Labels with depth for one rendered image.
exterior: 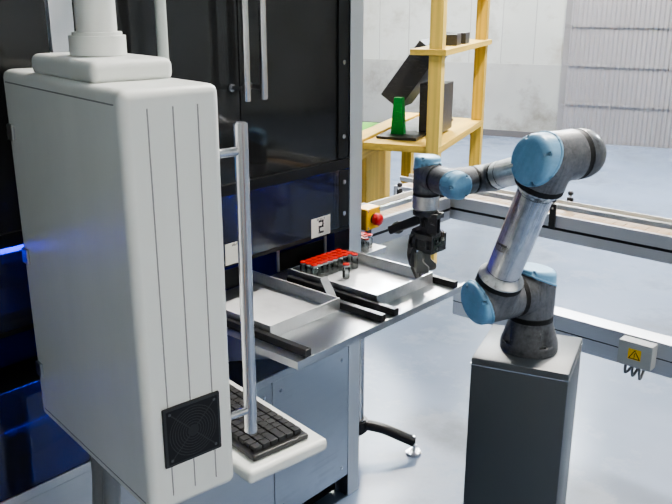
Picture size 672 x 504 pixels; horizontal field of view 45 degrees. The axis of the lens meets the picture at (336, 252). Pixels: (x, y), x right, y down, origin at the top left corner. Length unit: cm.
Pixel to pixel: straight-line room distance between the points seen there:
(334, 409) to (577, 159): 129
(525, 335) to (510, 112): 836
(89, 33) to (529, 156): 94
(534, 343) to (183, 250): 109
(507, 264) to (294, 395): 90
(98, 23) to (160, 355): 58
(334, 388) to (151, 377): 136
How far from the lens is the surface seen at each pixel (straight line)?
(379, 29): 1083
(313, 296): 222
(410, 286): 229
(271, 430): 170
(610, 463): 331
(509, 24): 1035
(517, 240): 192
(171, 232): 134
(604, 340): 307
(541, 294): 211
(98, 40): 147
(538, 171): 179
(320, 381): 262
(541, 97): 1031
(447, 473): 311
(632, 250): 291
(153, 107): 129
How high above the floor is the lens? 168
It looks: 18 degrees down
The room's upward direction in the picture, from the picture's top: straight up
